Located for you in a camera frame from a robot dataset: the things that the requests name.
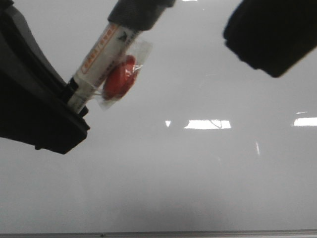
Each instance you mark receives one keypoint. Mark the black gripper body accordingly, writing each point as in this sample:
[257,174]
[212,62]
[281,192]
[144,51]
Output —
[33,96]

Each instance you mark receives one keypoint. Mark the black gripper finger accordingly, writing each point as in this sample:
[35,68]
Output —
[140,15]
[272,35]

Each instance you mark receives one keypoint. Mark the white whiteboard marker pen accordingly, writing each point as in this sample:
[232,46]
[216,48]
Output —
[99,62]

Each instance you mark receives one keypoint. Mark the red magnet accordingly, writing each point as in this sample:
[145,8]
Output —
[122,78]

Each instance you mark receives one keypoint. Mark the grey aluminium whiteboard frame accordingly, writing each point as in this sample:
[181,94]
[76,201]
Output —
[310,233]

